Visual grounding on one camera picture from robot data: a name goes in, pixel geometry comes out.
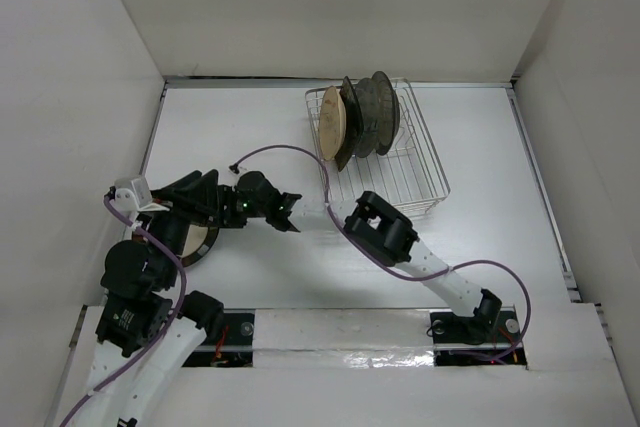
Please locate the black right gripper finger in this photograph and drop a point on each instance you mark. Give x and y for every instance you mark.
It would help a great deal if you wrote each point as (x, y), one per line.
(206, 219)
(195, 191)

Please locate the beige bird-painted plate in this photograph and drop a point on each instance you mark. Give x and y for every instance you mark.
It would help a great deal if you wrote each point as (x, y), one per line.
(332, 123)

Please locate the black square floral plate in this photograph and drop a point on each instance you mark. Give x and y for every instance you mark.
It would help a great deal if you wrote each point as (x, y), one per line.
(354, 124)

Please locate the grey deer-patterned plate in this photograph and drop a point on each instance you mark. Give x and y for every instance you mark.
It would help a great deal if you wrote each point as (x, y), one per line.
(367, 96)

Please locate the bronze-rimmed cream plate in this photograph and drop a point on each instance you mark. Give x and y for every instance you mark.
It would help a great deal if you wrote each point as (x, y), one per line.
(389, 115)

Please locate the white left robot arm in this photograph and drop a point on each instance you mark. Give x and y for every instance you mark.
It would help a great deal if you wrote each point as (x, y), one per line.
(150, 323)

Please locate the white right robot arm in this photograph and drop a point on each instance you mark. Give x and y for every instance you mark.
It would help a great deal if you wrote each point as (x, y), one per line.
(372, 225)

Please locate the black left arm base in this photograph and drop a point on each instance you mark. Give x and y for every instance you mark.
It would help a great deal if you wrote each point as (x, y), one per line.
(233, 348)

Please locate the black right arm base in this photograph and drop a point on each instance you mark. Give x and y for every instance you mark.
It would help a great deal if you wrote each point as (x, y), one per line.
(455, 346)

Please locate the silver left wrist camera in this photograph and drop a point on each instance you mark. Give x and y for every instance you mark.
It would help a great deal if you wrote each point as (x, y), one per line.
(132, 194)

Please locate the foil-taped front rail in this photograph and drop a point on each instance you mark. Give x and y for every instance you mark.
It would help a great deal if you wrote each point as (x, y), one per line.
(342, 339)

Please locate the metal wire dish rack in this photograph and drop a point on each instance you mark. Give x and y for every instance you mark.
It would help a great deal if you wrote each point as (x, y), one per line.
(410, 176)

